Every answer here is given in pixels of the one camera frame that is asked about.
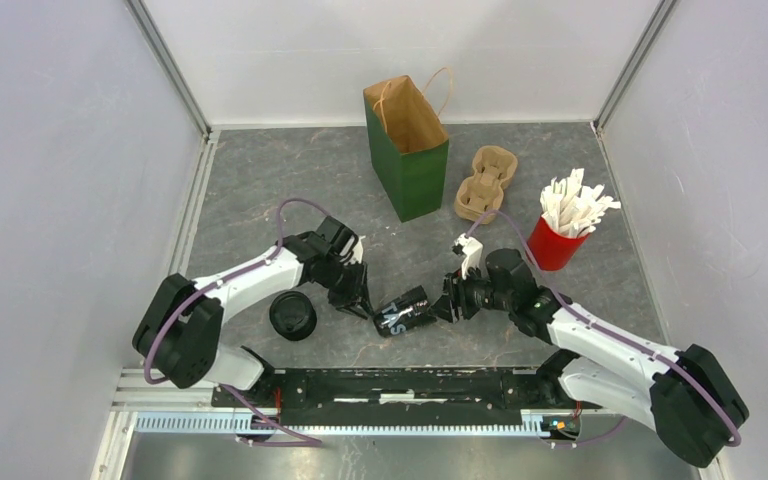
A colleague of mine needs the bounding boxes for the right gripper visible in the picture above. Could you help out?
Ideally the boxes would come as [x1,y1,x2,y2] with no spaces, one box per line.
[426,261,514,326]

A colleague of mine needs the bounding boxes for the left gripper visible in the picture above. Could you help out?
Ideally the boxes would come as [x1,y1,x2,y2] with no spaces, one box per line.
[318,257,374,321]

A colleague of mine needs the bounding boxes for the black coffee cup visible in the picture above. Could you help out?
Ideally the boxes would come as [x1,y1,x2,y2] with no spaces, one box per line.
[372,286,437,338]

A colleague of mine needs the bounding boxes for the green paper bag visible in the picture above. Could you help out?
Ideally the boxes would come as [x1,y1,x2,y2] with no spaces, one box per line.
[363,75,450,222]

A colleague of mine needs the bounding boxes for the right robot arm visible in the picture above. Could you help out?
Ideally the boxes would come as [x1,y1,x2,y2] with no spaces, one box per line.
[434,239,750,468]

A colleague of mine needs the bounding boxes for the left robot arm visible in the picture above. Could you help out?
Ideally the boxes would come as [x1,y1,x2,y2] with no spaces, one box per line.
[131,216,373,408]

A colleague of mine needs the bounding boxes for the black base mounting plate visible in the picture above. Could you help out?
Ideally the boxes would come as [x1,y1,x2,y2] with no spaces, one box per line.
[248,367,577,427]

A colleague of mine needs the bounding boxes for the red cup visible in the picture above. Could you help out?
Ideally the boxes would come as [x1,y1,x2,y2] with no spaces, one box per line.
[527,217,589,271]

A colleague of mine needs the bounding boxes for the cardboard two-cup carrier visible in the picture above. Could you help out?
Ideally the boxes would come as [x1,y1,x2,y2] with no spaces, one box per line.
[454,145,518,221]

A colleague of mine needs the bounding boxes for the white paper stick bundle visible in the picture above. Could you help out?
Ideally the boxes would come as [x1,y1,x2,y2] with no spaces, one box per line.
[540,168,622,239]

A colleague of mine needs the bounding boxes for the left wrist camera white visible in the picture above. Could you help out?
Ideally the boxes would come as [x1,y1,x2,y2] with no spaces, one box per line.
[348,236,364,264]

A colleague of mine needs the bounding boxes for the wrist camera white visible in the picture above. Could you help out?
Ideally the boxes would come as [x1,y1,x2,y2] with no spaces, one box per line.
[453,234,483,279]
[348,236,364,264]

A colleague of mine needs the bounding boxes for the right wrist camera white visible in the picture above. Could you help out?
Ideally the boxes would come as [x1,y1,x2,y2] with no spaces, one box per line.
[453,234,483,279]

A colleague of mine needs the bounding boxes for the slotted cable duct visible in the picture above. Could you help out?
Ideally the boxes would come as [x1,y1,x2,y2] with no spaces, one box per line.
[133,410,573,439]

